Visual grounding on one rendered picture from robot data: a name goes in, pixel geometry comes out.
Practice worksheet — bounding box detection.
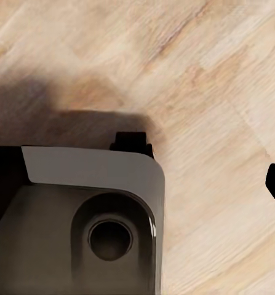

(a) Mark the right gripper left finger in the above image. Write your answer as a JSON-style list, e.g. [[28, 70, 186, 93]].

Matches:
[[0, 164, 22, 220]]

